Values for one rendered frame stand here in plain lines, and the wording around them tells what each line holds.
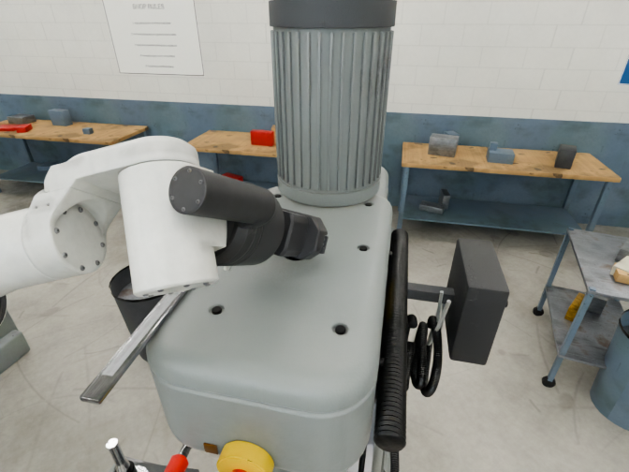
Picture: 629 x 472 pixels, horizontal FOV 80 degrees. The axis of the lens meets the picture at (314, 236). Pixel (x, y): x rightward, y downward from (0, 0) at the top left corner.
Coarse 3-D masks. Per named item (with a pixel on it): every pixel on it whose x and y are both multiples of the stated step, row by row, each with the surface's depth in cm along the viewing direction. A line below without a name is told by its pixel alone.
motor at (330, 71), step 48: (288, 0) 52; (336, 0) 51; (384, 0) 53; (288, 48) 56; (336, 48) 54; (384, 48) 58; (288, 96) 60; (336, 96) 57; (384, 96) 63; (288, 144) 64; (336, 144) 61; (288, 192) 68; (336, 192) 65
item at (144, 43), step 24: (120, 0) 445; (144, 0) 439; (168, 0) 434; (192, 0) 428; (120, 24) 459; (144, 24) 453; (168, 24) 447; (192, 24) 441; (120, 48) 474; (144, 48) 467; (168, 48) 461; (192, 48) 455; (120, 72) 490; (144, 72) 483; (168, 72) 476; (192, 72) 470; (624, 72) 375
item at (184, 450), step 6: (180, 450) 48; (186, 450) 48; (174, 456) 47; (180, 456) 47; (186, 456) 48; (168, 462) 47; (174, 462) 46; (180, 462) 46; (186, 462) 47; (168, 468) 45; (174, 468) 45; (180, 468) 46
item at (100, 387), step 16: (160, 304) 43; (176, 304) 44; (144, 320) 41; (160, 320) 41; (144, 336) 39; (128, 352) 37; (112, 368) 35; (96, 384) 34; (112, 384) 34; (80, 400) 33; (96, 400) 32
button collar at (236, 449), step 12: (228, 444) 41; (240, 444) 40; (252, 444) 40; (228, 456) 39; (240, 456) 39; (252, 456) 39; (264, 456) 40; (228, 468) 40; (240, 468) 40; (252, 468) 39; (264, 468) 39
